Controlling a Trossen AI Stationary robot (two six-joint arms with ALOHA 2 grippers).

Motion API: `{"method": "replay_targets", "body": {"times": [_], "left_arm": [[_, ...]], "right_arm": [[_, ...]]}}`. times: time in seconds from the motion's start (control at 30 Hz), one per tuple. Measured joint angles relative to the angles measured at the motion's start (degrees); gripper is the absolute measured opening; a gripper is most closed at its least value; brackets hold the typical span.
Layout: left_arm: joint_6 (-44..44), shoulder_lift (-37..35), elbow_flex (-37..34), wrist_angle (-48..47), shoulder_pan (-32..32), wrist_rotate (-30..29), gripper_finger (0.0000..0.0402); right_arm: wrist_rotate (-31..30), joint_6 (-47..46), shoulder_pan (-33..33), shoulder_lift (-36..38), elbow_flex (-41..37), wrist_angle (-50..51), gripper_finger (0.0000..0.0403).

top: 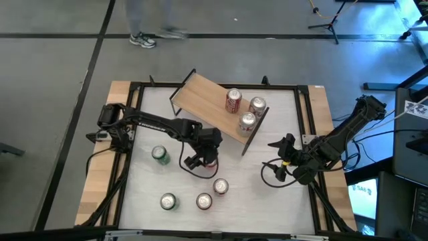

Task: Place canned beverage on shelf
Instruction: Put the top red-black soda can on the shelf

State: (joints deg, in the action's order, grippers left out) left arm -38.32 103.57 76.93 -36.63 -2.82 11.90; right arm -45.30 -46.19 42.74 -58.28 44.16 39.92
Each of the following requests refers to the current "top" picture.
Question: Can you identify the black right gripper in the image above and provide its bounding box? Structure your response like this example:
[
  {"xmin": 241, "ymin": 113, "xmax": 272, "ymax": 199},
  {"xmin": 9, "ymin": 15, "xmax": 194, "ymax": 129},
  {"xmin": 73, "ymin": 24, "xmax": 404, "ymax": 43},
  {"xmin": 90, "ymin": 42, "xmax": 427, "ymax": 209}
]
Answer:
[{"xmin": 267, "ymin": 133, "xmax": 305, "ymax": 183}]

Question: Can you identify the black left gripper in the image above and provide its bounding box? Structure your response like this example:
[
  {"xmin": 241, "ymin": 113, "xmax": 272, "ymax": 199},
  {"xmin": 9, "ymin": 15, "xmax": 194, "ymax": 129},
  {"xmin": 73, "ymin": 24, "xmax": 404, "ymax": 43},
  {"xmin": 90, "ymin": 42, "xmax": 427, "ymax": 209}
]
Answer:
[{"xmin": 185, "ymin": 127, "xmax": 224, "ymax": 170}]

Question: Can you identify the red Star Wars Coca-Cola can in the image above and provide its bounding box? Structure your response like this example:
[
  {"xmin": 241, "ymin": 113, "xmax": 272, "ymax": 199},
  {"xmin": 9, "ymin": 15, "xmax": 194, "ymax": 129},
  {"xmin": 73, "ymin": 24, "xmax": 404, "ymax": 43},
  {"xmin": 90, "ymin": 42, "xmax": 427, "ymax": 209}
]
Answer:
[{"xmin": 213, "ymin": 178, "xmax": 230, "ymax": 197}]

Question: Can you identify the green Sprite can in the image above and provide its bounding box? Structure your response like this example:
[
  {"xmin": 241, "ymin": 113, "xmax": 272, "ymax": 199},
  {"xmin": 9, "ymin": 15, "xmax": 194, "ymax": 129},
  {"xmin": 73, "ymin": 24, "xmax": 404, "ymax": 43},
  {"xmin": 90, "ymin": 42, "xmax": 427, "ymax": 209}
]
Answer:
[
  {"xmin": 159, "ymin": 192, "xmax": 181, "ymax": 212},
  {"xmin": 150, "ymin": 145, "xmax": 171, "ymax": 166}
]

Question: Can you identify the red Coke Zero can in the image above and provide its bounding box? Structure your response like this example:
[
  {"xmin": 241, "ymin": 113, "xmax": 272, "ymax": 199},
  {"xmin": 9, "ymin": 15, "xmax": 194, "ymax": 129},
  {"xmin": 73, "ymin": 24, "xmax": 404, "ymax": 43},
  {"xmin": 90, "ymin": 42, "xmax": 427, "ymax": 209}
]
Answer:
[{"xmin": 195, "ymin": 192, "xmax": 213, "ymax": 211}]

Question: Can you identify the silver Diet Coke can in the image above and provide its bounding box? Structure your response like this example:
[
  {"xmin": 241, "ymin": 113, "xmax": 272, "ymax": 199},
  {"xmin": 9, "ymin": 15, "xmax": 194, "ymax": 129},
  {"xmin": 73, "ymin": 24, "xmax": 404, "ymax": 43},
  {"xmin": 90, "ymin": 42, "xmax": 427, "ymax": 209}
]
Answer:
[
  {"xmin": 237, "ymin": 111, "xmax": 257, "ymax": 138},
  {"xmin": 248, "ymin": 96, "xmax": 268, "ymax": 121}
]

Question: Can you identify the lit monitor screen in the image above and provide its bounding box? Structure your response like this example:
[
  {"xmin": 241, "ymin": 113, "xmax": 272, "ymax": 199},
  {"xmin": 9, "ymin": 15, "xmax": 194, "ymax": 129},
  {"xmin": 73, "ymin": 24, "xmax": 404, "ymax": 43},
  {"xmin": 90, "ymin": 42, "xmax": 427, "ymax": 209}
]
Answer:
[{"xmin": 347, "ymin": 178, "xmax": 379, "ymax": 220}]

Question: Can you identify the black stand base beam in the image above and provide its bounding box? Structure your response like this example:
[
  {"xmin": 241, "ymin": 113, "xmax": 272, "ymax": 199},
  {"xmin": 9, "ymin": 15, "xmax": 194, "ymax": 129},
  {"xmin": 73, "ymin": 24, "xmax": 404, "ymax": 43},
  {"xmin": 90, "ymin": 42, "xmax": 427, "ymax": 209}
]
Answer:
[{"xmin": 362, "ymin": 65, "xmax": 428, "ymax": 92}]

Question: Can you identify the black equipment case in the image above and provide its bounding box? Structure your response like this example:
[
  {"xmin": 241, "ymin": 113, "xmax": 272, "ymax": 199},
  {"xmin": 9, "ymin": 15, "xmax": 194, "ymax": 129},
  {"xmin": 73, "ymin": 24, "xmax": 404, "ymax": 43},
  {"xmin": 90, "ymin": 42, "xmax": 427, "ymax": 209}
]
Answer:
[{"xmin": 374, "ymin": 171, "xmax": 417, "ymax": 238}]

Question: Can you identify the dark grey cabinet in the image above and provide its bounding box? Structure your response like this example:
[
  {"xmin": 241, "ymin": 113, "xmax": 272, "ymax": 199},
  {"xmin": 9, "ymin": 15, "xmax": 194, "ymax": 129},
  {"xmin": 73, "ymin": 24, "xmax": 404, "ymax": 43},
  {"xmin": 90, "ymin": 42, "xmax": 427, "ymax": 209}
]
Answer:
[{"xmin": 393, "ymin": 87, "xmax": 428, "ymax": 187}]

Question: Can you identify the person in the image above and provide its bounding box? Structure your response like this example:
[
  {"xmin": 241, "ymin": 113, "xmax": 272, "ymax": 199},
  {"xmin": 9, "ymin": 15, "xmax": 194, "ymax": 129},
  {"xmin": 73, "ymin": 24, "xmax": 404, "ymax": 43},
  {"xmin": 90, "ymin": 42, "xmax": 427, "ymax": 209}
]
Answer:
[{"xmin": 123, "ymin": 0, "xmax": 188, "ymax": 50}]

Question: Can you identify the black tripod stand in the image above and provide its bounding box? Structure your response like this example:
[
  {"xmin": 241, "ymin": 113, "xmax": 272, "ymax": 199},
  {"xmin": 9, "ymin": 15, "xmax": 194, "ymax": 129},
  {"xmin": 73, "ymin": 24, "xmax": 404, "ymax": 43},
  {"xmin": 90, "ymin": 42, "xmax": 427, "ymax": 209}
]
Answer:
[{"xmin": 307, "ymin": 0, "xmax": 360, "ymax": 46}]

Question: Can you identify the printed marker paper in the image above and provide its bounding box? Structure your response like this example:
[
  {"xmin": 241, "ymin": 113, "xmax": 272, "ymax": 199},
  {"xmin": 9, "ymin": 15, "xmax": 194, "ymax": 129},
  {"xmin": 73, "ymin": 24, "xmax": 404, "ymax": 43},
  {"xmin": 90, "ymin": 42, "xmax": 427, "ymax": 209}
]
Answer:
[{"xmin": 403, "ymin": 99, "xmax": 428, "ymax": 121}]

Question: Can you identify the black rig crossbar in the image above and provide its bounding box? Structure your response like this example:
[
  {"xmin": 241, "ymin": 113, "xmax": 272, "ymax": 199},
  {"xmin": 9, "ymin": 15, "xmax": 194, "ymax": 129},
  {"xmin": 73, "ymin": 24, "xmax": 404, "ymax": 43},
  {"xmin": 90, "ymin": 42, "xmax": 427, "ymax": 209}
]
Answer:
[{"xmin": 0, "ymin": 224, "xmax": 395, "ymax": 241}]

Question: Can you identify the grey floor stand foot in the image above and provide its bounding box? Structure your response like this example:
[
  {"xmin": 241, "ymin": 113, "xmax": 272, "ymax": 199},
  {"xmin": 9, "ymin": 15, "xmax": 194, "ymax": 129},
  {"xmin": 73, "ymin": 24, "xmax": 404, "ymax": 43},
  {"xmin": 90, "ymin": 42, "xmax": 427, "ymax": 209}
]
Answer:
[{"xmin": 0, "ymin": 142, "xmax": 26, "ymax": 157}]

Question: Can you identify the black left wrist camera cable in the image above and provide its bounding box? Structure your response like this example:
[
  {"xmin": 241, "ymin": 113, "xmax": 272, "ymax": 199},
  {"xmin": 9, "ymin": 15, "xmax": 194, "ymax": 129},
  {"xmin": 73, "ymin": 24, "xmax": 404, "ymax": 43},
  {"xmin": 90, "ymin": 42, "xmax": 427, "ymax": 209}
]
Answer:
[{"xmin": 179, "ymin": 140, "xmax": 220, "ymax": 180}]

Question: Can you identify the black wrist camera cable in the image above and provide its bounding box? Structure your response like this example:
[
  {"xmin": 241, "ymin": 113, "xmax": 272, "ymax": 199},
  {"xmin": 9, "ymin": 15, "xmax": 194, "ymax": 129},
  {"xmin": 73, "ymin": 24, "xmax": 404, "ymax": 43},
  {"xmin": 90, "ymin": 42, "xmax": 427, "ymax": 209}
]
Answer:
[
  {"xmin": 259, "ymin": 159, "xmax": 304, "ymax": 189},
  {"xmin": 179, "ymin": 140, "xmax": 220, "ymax": 180}
]

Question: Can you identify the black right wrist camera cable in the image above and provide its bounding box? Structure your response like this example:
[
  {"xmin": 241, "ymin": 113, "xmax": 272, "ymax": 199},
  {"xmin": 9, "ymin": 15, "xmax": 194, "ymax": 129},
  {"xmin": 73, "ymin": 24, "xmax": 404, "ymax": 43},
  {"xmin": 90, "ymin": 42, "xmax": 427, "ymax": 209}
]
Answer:
[{"xmin": 259, "ymin": 159, "xmax": 304, "ymax": 189}]

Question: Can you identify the wooden shelf black metal frame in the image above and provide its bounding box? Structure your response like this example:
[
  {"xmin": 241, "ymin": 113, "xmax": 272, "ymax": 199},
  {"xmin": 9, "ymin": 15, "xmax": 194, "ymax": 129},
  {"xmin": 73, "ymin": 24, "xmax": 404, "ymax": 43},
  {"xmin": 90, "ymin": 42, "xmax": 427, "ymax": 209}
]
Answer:
[{"xmin": 169, "ymin": 68, "xmax": 271, "ymax": 157}]

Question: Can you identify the black metal table frame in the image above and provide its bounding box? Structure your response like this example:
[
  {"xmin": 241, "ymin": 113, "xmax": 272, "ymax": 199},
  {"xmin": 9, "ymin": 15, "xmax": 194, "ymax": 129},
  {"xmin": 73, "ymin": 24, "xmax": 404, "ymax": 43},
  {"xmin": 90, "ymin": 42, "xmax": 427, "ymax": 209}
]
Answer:
[{"xmin": 75, "ymin": 75, "xmax": 357, "ymax": 235}]

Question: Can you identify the black arm base cable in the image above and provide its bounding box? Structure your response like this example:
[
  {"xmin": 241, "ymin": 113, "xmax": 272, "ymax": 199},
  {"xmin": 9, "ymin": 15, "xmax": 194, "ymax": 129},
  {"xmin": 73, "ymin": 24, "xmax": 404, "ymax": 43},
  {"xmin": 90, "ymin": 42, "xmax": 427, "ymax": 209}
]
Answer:
[{"xmin": 85, "ymin": 146, "xmax": 116, "ymax": 177}]

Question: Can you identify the yellow extension cable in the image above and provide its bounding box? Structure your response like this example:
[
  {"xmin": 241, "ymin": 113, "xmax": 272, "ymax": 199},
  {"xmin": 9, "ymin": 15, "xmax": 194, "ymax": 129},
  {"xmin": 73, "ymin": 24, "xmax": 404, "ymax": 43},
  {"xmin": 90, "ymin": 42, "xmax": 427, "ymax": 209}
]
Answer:
[{"xmin": 308, "ymin": 0, "xmax": 359, "ymax": 20}]

